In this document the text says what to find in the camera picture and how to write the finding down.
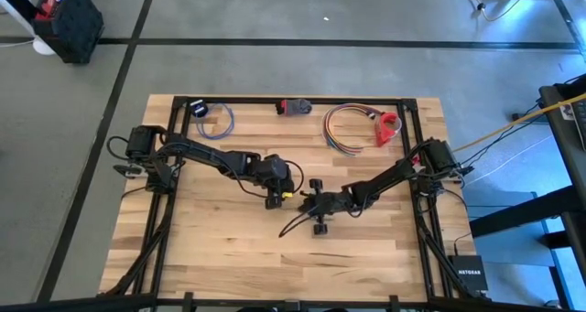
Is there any black crate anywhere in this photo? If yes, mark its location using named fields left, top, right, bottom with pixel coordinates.
left=30, top=0, right=105, bottom=66

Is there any long yellow cable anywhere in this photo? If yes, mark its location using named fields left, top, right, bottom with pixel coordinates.
left=451, top=91, right=586, bottom=154

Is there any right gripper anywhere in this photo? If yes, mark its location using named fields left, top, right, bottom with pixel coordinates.
left=299, top=178, right=363, bottom=236

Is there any short blue cord coil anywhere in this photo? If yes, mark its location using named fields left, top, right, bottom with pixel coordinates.
left=195, top=102, right=235, bottom=142

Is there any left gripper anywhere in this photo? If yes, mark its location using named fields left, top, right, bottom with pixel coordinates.
left=246, top=154, right=297, bottom=210

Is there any grey red pouch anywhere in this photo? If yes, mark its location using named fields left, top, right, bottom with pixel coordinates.
left=275, top=98, right=314, bottom=117

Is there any white stand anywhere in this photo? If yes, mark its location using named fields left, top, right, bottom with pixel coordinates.
left=0, top=0, right=59, bottom=57

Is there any yellow cable with black plug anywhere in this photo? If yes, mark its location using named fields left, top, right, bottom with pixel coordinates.
left=439, top=0, right=537, bottom=23

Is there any black desk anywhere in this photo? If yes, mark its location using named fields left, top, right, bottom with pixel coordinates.
left=469, top=73, right=586, bottom=312

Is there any black Netgear switch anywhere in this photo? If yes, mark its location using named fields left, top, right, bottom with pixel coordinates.
left=447, top=254, right=490, bottom=293

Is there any red plastic holder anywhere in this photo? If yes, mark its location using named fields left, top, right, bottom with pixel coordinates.
left=374, top=112, right=404, bottom=148

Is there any black keyboard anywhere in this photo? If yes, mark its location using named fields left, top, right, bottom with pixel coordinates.
left=571, top=100, right=586, bottom=153

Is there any black aluminium frame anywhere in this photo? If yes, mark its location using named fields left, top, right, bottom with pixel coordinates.
left=0, top=94, right=586, bottom=312

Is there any black blue white adapter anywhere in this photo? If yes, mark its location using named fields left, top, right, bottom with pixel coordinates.
left=188, top=98, right=210, bottom=118

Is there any multicolour wire bundle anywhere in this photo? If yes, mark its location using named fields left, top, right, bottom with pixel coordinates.
left=320, top=102, right=384, bottom=158

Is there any long blue cord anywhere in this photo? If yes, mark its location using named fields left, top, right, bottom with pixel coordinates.
left=277, top=207, right=320, bottom=238

